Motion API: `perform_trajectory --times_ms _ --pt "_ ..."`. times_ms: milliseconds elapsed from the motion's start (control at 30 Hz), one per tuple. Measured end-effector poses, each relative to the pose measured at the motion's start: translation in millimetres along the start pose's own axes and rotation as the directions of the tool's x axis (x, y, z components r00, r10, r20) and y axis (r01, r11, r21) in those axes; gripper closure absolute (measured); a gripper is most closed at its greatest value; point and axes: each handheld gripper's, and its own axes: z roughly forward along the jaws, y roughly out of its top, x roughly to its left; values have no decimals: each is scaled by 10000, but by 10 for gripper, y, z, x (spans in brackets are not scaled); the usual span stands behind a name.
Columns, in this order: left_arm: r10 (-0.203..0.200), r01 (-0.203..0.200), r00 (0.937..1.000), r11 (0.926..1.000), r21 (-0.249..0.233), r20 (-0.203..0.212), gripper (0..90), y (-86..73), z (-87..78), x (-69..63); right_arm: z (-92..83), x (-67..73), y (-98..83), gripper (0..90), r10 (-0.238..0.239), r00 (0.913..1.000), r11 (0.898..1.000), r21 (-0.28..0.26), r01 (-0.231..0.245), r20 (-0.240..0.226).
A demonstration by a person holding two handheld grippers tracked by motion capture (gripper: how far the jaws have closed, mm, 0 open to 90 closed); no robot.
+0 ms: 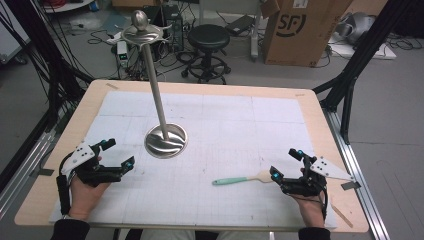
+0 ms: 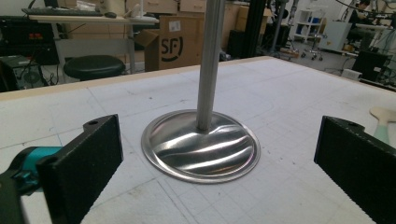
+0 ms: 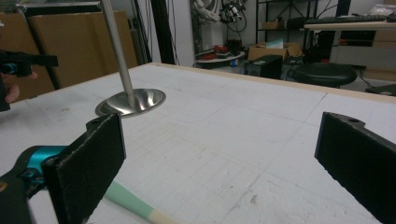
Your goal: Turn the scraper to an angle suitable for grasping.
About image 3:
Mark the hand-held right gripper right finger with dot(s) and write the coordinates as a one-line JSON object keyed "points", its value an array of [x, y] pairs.
{"points": [[358, 161]]}

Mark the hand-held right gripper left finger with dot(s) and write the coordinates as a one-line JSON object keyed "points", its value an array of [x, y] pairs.
{"points": [[84, 168]]}

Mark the large cardboard panel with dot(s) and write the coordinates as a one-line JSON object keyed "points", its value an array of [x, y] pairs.
{"points": [[84, 46]]}

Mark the metal stand with round base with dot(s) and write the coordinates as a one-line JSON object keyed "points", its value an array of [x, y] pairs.
{"points": [[134, 101]]}

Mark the black round stool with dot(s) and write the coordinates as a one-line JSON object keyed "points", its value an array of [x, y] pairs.
{"points": [[323, 74]]}

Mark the black box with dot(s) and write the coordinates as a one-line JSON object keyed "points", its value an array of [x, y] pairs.
{"points": [[264, 66]]}

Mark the light wooden desk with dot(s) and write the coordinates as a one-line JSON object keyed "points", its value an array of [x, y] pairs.
{"points": [[348, 25]]}

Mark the open cardboard box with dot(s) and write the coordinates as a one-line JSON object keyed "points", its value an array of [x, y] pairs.
{"points": [[274, 49]]}

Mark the black keyboard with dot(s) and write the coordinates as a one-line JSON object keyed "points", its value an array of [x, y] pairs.
{"points": [[345, 19]]}

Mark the black metal shelf rack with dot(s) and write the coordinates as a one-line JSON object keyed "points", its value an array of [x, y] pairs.
{"points": [[280, 18]]}

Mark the round white low table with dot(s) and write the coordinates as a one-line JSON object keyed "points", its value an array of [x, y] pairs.
{"points": [[219, 59]]}

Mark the black vertical post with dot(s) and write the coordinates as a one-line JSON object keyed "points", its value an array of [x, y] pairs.
{"points": [[162, 31]]}

